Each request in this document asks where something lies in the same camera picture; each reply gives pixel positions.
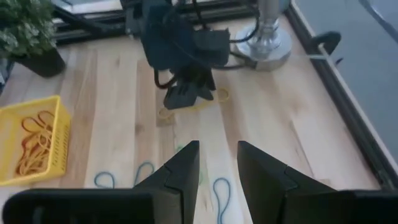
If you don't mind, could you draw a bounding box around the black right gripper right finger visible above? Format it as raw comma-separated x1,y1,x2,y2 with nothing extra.
237,140,355,224

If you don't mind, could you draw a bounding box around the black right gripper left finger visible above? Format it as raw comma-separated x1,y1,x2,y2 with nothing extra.
133,139,200,224

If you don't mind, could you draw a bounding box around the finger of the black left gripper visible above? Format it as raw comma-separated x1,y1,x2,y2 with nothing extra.
198,82,216,101
163,81,200,111

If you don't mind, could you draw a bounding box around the yellow rubber band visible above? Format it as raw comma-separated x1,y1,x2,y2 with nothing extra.
157,88,231,121
14,124,53,177

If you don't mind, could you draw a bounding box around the red rubber band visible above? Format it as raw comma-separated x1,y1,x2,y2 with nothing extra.
21,110,56,133

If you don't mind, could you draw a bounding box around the blue rubber band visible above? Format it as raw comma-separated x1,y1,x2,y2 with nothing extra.
134,161,155,187

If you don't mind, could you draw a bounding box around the small teal rubber band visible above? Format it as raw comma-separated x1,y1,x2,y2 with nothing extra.
213,177,232,224

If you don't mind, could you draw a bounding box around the table lamp with white shade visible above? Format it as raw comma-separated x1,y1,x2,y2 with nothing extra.
234,0,294,72

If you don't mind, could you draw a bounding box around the long teal rubber band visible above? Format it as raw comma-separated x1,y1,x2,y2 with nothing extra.
94,170,116,189

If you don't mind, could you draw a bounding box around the yellow plastic basket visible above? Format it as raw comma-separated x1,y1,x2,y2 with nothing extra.
0,95,72,187

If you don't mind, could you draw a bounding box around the black table clamp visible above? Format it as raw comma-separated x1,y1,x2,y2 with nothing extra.
310,30,342,60

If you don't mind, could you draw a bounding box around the potted green plant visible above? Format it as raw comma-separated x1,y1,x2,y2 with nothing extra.
0,0,67,78

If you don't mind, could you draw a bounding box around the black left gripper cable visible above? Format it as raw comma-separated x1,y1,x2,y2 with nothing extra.
214,17,261,70

